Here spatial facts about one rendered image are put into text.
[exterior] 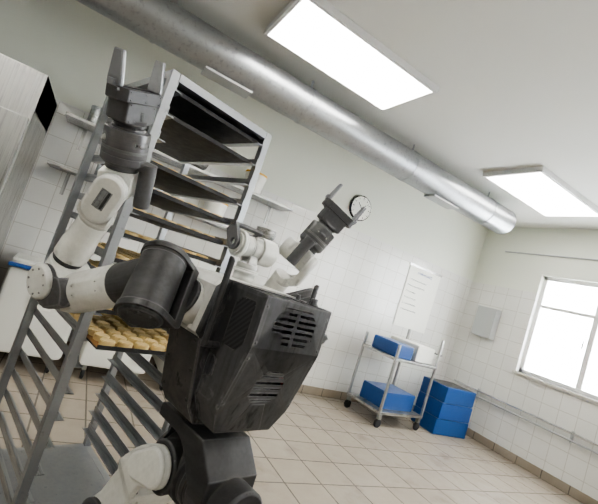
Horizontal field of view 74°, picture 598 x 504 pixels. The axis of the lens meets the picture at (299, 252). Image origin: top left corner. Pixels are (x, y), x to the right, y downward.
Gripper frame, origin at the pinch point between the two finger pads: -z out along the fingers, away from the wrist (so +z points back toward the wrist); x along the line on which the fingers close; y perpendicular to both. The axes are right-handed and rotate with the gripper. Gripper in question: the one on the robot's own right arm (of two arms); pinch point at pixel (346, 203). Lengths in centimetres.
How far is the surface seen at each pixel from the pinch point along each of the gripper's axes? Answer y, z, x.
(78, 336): 15, 90, 33
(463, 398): 301, 4, -365
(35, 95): 183, 55, 161
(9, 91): 179, 64, 171
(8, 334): 189, 197, 73
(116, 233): 20, 57, 47
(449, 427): 294, 43, -370
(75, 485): 49, 157, -7
